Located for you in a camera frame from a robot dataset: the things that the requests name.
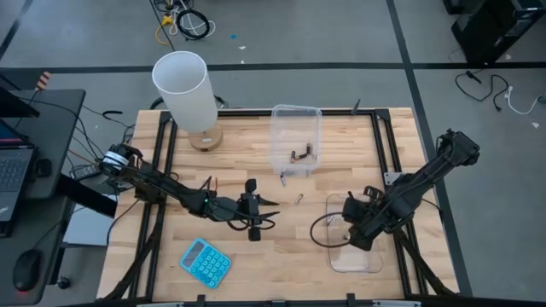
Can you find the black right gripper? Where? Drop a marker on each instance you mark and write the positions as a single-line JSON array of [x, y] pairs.
[[360, 213]]

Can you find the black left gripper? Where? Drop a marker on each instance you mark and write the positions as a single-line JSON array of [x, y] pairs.
[[249, 209]]

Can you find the silver Energizer AA battery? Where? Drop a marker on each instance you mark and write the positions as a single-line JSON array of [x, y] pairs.
[[282, 179]]

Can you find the clear long plastic bin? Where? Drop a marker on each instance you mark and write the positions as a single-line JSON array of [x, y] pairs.
[[358, 264]]

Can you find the teal calculator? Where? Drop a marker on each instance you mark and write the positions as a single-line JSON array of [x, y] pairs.
[[205, 264]]

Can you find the white shade wooden base lamp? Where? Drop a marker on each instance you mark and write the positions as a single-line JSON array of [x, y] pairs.
[[183, 94]]

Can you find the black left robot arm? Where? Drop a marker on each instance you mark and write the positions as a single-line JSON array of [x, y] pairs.
[[170, 192]]

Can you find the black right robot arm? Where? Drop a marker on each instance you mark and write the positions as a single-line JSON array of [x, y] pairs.
[[426, 179]]

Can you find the small screw on table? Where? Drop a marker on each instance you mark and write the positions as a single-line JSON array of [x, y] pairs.
[[298, 198]]

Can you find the clear square plastic bin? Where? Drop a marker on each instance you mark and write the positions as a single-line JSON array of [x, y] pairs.
[[290, 128]]

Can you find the grey flat panel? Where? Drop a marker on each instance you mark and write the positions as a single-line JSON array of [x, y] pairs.
[[87, 226]]

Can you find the black diagonal desk beam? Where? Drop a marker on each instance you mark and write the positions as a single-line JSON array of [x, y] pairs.
[[85, 196]]

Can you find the black power adapter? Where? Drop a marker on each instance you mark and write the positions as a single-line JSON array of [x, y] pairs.
[[85, 171]]

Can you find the black round floor knob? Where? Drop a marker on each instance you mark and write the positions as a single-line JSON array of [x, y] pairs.
[[63, 282]]

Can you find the black side desk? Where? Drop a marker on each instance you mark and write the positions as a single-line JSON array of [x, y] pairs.
[[59, 128]]

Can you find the small black puck device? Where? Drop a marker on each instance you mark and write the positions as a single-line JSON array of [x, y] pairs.
[[42, 167]]

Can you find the black equipment case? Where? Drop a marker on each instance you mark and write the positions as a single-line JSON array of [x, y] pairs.
[[499, 30]]

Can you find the black computer mouse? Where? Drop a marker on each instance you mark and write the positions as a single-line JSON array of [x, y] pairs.
[[26, 270]]

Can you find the black laptop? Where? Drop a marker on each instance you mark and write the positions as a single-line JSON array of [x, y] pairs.
[[13, 170]]

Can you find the orange black striped marker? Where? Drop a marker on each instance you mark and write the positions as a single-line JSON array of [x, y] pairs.
[[42, 80]]

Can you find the black desk monitor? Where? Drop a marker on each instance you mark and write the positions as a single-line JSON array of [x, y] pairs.
[[17, 106]]

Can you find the black aluminium table frame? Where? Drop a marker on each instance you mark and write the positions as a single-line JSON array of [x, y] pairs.
[[256, 112]]

